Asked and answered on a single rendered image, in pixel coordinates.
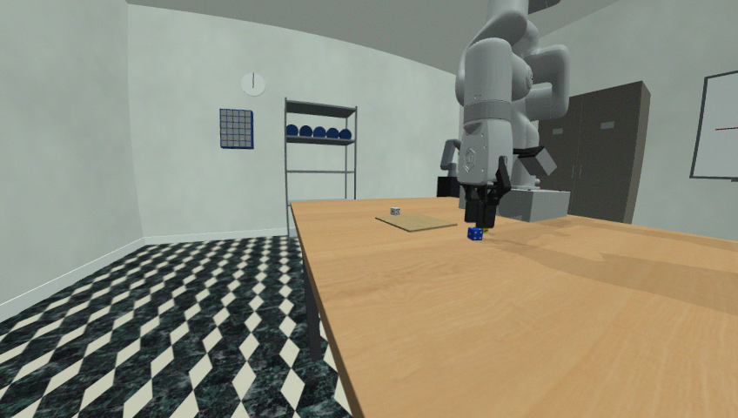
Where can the tan square mat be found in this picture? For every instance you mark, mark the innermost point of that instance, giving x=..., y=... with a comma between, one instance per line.
x=415, y=222

